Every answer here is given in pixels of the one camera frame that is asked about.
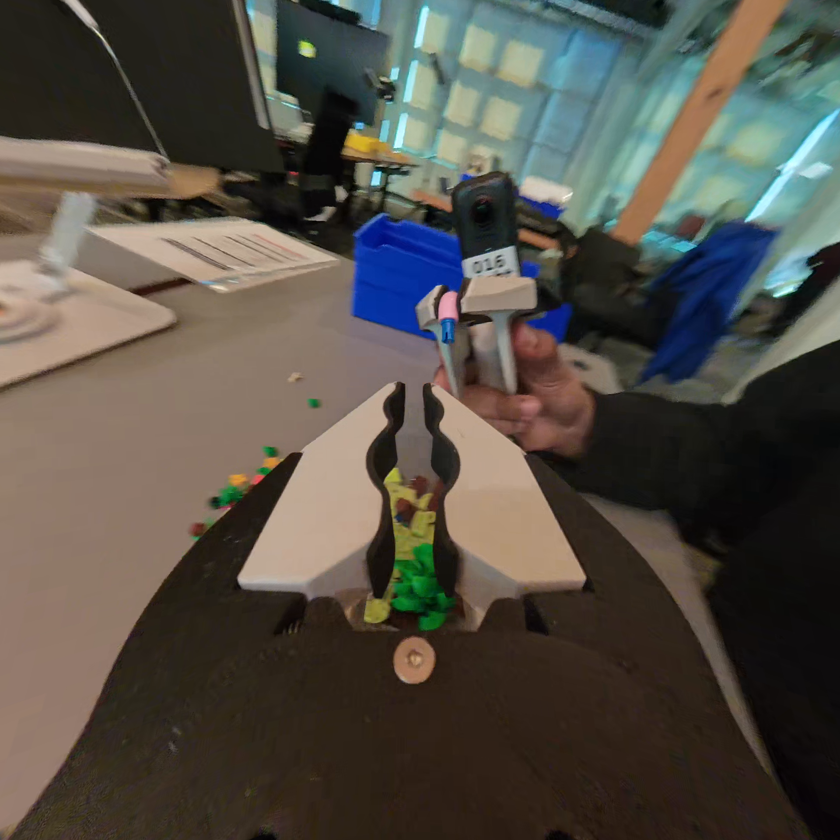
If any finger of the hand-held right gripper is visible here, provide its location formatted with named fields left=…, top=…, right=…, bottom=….
left=415, top=285, right=467, bottom=399
left=461, top=276, right=540, bottom=396

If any wooden support post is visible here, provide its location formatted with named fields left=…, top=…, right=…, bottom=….
left=609, top=0, right=791, bottom=249

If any blue plastic bin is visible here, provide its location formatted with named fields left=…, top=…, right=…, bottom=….
left=352, top=213, right=573, bottom=343

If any person's right forearm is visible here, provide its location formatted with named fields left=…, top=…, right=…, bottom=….
left=571, top=338, right=840, bottom=559

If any paper sheet in clear holder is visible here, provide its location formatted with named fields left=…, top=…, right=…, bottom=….
left=84, top=220, right=340, bottom=294

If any white monitor stand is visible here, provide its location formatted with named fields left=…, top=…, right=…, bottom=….
left=0, top=0, right=179, bottom=389

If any pile of toy bricks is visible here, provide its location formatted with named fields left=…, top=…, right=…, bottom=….
left=189, top=446, right=457, bottom=631

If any black computer monitor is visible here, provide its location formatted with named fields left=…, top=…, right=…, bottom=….
left=0, top=0, right=286, bottom=175

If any person's black jacket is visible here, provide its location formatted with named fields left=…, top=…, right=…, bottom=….
left=709, top=538, right=840, bottom=840

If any white device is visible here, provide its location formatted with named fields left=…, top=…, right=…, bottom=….
left=558, top=341, right=623, bottom=396

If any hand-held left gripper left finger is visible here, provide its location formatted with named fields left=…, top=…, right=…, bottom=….
left=238, top=382, right=405, bottom=601

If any wooden-top desk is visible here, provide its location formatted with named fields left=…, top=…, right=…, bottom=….
left=167, top=164, right=224, bottom=198
left=341, top=147, right=421, bottom=198

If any person's right hand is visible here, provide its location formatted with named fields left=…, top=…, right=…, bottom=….
left=434, top=325, right=596, bottom=458

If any black monitor with yellow logo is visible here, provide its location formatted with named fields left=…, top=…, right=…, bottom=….
left=276, top=0, right=392, bottom=127

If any black office chair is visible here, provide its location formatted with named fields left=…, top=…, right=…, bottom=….
left=558, top=226, right=660, bottom=345
left=297, top=91, right=361, bottom=224

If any blue cloth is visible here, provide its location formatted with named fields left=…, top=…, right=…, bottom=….
left=640, top=220, right=780, bottom=386

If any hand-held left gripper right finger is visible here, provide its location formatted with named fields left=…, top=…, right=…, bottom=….
left=422, top=384, right=587, bottom=608

